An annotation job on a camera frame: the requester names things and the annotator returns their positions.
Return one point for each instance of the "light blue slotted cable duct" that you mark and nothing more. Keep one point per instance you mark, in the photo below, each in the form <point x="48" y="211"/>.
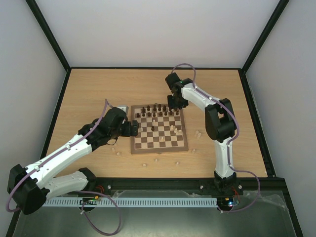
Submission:
<point x="133" y="202"/>

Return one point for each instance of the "wooden chess board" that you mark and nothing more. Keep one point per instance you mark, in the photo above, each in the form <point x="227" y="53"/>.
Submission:
<point x="147" y="141"/>

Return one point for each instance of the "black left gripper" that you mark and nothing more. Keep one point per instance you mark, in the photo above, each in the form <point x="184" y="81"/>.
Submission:
<point x="128" y="132"/>

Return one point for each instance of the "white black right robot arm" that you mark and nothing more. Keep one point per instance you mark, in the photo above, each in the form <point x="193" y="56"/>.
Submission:
<point x="220" y="125"/>

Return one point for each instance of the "black front mounting rail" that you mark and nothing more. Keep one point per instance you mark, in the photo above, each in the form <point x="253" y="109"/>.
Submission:
<point x="201" y="186"/>

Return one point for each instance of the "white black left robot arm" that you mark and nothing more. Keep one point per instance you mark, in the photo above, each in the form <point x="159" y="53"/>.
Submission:
<point x="31" y="186"/>

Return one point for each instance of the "black left frame post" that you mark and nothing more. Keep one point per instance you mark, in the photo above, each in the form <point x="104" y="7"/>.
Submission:
<point x="36" y="11"/>

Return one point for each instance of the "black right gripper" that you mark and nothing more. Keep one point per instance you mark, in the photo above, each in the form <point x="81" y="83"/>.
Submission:
<point x="174" y="101"/>

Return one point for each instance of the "black frame post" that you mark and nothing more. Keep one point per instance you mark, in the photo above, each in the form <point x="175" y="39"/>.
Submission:
<point x="279" y="9"/>
<point x="36" y="11"/>

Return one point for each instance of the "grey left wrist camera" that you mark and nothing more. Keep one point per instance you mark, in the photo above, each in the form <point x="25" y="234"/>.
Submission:
<point x="124" y="108"/>

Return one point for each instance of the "black right frame post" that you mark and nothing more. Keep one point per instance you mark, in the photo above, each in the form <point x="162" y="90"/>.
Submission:
<point x="279" y="9"/>

